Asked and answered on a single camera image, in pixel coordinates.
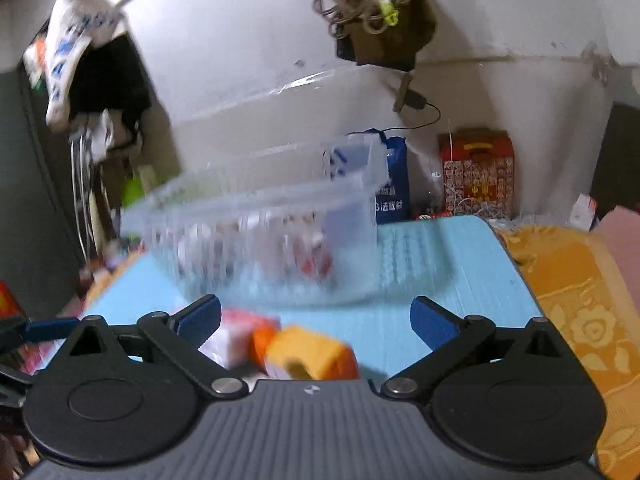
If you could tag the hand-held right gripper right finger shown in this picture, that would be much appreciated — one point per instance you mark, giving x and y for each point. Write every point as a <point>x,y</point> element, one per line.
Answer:
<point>433,324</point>

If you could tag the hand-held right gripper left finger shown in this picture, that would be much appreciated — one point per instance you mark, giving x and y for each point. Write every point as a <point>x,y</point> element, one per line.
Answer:
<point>199,318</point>

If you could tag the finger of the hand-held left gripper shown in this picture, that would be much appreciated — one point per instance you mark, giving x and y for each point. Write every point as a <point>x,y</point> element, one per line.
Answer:
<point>52,329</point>

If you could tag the clear plastic container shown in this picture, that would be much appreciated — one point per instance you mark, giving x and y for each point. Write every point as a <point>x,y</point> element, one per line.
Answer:
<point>280,240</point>

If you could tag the orange yellow toy block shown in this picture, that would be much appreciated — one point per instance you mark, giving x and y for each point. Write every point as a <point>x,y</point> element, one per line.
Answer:
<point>312,357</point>

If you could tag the white red snack packet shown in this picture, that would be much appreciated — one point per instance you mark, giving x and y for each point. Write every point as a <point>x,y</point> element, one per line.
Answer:
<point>235,337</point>

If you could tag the red white packets in container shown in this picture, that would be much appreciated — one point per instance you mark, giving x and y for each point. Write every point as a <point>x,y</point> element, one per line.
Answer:
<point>310,255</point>

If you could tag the blue shopping bag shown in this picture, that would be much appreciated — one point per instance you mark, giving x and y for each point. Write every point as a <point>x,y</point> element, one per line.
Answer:
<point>392,187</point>

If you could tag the green bottle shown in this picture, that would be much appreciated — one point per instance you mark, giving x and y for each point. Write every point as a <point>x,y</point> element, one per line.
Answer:
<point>134,191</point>

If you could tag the yellow floral blanket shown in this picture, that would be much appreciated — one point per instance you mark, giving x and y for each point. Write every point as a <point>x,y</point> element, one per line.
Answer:
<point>585,320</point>

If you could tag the red patterned gift box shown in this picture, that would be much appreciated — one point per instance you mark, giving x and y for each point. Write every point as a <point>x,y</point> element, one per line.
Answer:
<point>477,175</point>

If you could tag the blue white box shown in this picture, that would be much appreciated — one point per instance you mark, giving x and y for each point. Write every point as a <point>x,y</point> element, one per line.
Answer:
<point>347,160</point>

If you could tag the small white box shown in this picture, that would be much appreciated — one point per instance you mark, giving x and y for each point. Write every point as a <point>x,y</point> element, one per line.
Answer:
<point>582,210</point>

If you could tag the pink cloth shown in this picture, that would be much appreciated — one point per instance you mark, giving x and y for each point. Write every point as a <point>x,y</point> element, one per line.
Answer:
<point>620,232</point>

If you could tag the black hanging cloth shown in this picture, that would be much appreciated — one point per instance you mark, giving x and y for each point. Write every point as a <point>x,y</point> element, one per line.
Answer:
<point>112,85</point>

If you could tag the white cloth with blue print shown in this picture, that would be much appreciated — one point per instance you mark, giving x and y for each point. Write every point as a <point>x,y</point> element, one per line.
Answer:
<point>75,40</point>

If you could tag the dark hanging bag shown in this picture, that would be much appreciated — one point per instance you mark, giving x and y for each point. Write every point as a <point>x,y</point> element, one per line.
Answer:
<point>390,30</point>

